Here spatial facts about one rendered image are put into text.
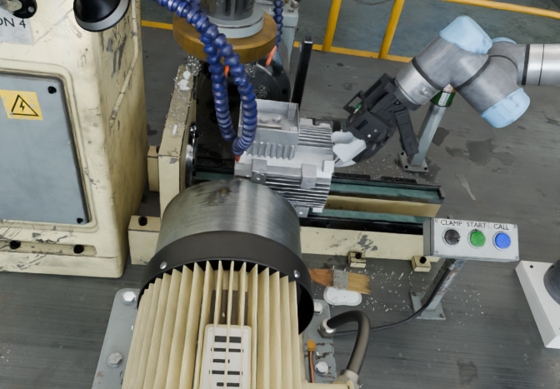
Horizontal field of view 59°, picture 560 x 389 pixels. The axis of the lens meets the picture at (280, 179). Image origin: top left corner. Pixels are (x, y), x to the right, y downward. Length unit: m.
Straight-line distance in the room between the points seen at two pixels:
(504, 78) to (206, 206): 0.53
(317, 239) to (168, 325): 0.76
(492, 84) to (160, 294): 0.64
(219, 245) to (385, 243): 0.78
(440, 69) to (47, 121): 0.64
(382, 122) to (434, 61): 0.14
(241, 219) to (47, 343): 0.50
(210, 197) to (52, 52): 0.31
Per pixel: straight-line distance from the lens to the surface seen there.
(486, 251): 1.02
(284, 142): 0.98
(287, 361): 0.44
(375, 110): 0.92
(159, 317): 0.46
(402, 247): 1.23
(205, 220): 0.77
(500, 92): 0.90
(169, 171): 0.91
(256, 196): 0.80
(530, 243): 1.49
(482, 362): 1.19
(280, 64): 1.20
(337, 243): 1.19
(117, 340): 0.66
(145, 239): 1.09
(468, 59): 0.88
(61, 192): 0.96
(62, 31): 0.76
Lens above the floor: 1.73
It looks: 43 degrees down
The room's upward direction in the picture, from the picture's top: 11 degrees clockwise
